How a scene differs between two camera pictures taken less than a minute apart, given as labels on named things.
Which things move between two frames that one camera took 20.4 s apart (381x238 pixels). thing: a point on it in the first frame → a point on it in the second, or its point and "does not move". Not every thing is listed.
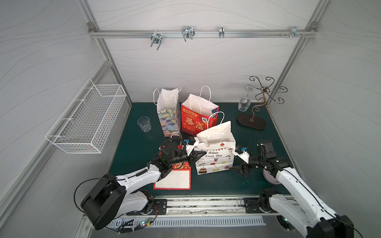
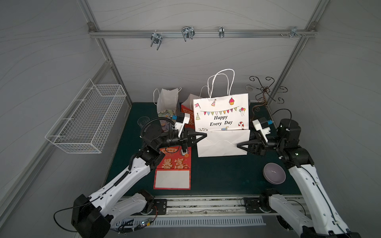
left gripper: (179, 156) → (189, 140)
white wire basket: (85, 125) does not move
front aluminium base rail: (199, 206) does not move
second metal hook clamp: (188, 32) does not move
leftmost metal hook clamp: (157, 38) does not move
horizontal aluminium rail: (201, 33) does not move
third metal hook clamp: (222, 31) does not move
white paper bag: (218, 142) → (223, 117)
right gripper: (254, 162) → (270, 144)
